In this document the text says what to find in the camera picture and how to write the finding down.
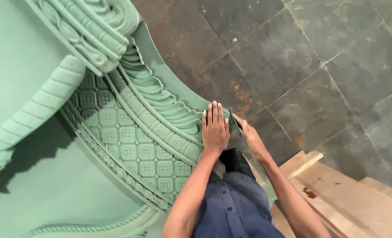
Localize narrow wooden plank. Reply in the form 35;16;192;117
359;177;392;206

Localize small pale wooden block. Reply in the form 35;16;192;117
279;151;324;179

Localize dark trousers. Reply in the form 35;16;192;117
218;148;256;180

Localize green carved ornamental structure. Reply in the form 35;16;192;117
0;0;278;238

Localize wide wooden plank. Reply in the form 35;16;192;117
271;161;392;238

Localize person's left hand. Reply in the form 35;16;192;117
201;101;231;156

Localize blue buttoned shirt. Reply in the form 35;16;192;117
191;171;286;238

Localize person's right hand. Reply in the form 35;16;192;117
232;113;270;162

